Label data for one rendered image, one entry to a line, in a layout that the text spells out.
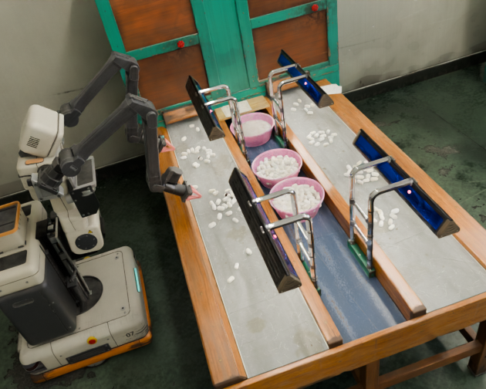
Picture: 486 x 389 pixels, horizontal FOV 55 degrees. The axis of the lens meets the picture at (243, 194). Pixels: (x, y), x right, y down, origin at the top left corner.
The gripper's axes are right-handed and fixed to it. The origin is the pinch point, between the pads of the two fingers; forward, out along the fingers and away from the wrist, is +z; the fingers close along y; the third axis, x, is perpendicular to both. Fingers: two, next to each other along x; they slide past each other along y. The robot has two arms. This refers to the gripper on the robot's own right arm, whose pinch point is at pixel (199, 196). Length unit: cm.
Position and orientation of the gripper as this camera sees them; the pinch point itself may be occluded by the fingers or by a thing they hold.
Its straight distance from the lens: 227.7
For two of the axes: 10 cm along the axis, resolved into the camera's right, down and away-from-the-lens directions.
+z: 8.2, 2.7, 5.0
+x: -5.0, 7.7, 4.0
